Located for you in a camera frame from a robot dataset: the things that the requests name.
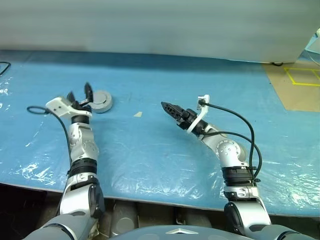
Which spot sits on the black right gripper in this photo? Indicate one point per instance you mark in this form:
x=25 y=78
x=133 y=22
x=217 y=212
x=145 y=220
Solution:
x=187 y=118

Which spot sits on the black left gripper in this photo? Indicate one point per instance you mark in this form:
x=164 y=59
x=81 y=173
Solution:
x=82 y=105

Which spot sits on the round grey motor lid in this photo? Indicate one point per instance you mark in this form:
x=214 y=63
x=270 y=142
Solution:
x=102 y=97

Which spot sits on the round grey motor housing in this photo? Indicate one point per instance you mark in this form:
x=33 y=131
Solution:
x=105 y=108

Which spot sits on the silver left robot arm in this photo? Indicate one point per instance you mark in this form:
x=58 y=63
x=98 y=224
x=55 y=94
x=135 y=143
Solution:
x=82 y=147

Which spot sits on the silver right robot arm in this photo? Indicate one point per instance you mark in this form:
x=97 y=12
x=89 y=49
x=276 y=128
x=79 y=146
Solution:
x=227 y=150

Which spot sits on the blue plastic table cover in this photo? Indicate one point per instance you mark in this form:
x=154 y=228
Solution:
x=175 y=80

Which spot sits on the small beige tape piece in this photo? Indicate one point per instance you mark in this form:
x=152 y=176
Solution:
x=138 y=114

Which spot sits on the white backdrop panel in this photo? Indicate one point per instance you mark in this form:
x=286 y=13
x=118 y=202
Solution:
x=150 y=25

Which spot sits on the black panel foot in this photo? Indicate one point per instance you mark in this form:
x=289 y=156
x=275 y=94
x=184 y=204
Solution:
x=277 y=63

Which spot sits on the dark grey rounded cylinder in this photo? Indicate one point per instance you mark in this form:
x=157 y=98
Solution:
x=123 y=217

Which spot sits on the brown cardboard sheet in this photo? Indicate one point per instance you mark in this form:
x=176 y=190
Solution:
x=295 y=100

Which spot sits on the grey robot torso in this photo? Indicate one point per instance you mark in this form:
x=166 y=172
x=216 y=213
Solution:
x=180 y=233

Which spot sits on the light blue plastic sheet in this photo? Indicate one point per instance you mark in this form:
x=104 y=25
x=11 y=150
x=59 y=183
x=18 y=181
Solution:
x=312 y=47

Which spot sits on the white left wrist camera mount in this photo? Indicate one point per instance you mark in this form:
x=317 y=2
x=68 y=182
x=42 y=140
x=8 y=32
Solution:
x=58 y=105

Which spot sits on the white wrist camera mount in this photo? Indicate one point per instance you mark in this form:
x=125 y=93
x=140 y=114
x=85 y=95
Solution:
x=58 y=105
x=202 y=112

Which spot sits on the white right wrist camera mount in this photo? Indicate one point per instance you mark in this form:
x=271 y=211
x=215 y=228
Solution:
x=202 y=112

